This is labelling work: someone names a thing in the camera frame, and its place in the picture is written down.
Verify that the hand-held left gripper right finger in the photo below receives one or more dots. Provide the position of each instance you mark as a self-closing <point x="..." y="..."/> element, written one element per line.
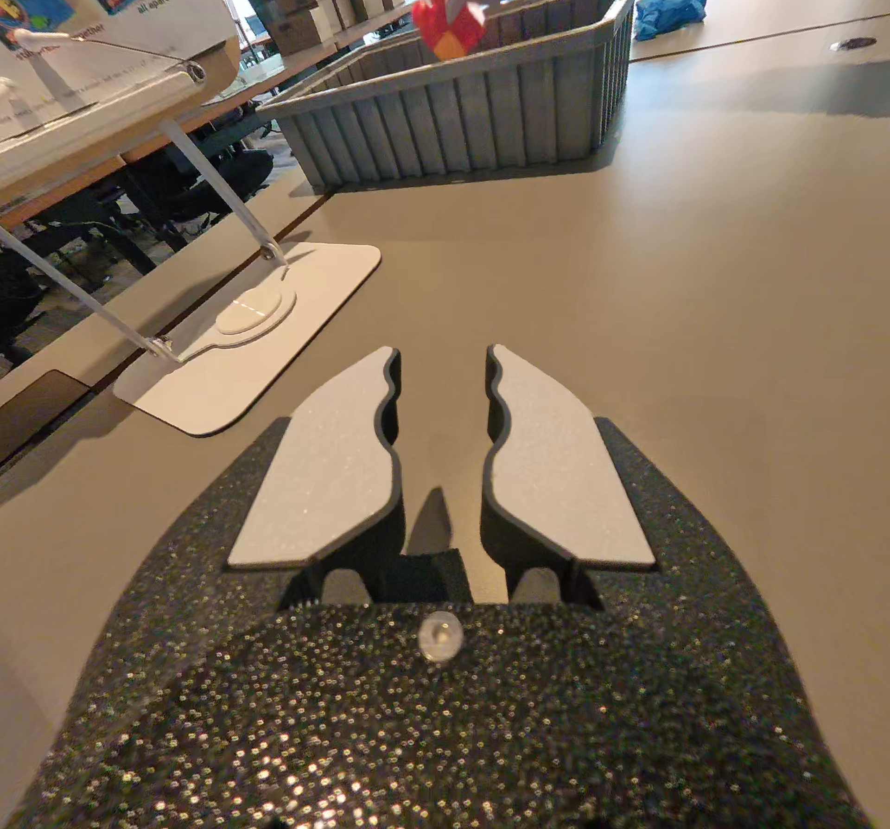
<point x="563" y="488"/>

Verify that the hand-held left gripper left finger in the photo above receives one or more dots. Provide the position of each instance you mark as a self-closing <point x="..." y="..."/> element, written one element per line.
<point x="320" y="488"/>

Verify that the red two-stud mega block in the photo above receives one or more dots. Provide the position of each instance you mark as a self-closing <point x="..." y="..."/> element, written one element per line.
<point x="434" y="15"/>

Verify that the yellow single-stud mega block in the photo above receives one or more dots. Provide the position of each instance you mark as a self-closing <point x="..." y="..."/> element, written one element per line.
<point x="450" y="45"/>

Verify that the grey plastic bin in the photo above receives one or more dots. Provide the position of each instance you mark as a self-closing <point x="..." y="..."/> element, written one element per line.
<point x="452" y="112"/>

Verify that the stack of cardboard boxes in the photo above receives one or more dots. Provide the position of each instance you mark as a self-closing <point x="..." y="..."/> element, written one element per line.
<point x="320" y="1"/>

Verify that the blue plastic bag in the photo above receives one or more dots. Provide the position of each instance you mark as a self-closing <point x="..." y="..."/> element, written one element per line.
<point x="671" y="5"/>

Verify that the printed instruction sheet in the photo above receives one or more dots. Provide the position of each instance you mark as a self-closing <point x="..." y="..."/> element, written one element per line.
<point x="181" y="8"/>

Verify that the black office chair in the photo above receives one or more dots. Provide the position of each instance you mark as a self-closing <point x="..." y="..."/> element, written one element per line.
<point x="208" y="179"/>

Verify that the round desk grommet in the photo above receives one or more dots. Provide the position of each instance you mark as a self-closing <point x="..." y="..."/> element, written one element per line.
<point x="854" y="44"/>

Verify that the white clip bar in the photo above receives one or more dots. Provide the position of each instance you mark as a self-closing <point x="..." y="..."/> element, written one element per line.
<point x="104" y="112"/>

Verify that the white plastic peg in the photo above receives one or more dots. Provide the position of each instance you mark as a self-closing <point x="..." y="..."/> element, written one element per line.
<point x="38" y="38"/>
<point x="10" y="95"/>

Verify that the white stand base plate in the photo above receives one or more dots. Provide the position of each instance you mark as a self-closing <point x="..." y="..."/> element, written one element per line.
<point x="278" y="342"/>

